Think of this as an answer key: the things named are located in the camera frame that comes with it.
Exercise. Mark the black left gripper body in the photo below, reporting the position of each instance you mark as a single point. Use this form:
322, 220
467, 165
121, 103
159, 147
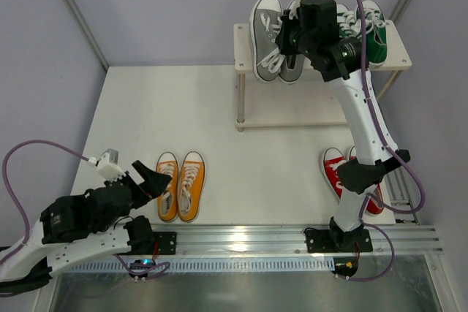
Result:
137, 188

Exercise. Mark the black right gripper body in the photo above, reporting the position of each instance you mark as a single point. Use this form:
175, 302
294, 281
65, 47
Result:
286, 36

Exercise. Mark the orange sneaker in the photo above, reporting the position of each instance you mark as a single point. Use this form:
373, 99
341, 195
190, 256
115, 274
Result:
167, 202
191, 185

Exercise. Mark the grey sneaker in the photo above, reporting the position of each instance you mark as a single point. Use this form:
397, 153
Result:
292, 65
264, 26

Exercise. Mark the green sneaker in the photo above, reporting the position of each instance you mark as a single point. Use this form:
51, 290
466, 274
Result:
348, 24
376, 33

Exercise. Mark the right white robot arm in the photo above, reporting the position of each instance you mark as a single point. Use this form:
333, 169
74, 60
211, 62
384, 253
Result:
377, 154

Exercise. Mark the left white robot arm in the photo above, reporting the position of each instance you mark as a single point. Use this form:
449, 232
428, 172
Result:
78, 228

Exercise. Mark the white two-tier shoe shelf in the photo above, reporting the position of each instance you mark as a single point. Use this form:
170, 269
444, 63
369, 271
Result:
309, 102

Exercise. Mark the left red sneaker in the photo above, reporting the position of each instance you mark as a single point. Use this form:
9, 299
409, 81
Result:
332, 159

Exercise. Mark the red sneaker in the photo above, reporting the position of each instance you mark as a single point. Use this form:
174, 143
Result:
373, 207
332, 159

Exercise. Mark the right red sneaker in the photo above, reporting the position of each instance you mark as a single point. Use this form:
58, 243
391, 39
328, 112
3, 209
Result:
373, 207

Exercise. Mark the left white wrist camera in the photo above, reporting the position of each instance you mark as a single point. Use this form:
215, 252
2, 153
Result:
107, 165

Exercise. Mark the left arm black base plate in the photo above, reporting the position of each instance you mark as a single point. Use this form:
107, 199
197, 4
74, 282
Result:
165, 243

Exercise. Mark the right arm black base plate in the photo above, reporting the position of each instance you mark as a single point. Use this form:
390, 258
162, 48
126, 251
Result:
328, 241

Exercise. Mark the white slotted cable duct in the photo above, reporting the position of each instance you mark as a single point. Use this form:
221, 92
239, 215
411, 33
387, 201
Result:
220, 265

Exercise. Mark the aluminium mounting rail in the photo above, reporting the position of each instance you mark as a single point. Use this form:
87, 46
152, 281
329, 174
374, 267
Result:
289, 240

